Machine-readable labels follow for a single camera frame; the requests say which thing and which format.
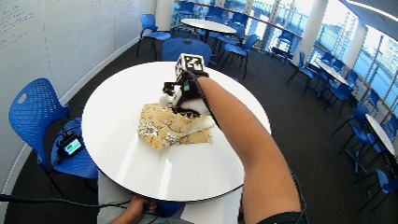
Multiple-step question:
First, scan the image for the white soft toy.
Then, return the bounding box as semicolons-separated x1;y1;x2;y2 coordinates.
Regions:
159;85;213;117

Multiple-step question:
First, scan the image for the white marker cube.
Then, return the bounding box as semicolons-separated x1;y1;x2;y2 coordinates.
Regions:
175;52;207;77

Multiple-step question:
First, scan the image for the gold floral box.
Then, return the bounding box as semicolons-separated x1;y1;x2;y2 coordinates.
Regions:
137;103;201;150

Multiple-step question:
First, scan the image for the blue plastic chair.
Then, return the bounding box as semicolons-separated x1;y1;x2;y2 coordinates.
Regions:
161;37;215;63
8;77;102;190
219;34;261;79
137;13;173;61

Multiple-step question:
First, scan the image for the gold floral box lid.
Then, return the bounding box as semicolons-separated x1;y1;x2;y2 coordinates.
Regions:
179;116;219;146

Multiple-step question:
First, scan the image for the round white table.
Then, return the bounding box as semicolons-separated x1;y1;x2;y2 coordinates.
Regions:
365;113;398;158
180;18;237;43
313;59;354;87

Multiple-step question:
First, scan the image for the white pillar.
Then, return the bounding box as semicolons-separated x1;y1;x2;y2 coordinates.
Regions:
155;0;176;32
292;0;330;64

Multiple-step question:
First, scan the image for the handheld device with green screen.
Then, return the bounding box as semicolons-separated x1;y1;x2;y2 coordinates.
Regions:
56;133;86;159

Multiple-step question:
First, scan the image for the row of blue chairs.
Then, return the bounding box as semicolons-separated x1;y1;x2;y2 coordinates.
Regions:
285;50;398;213

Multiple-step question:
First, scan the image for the black glove cable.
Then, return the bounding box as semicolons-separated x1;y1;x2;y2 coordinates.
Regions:
289;169;312;224

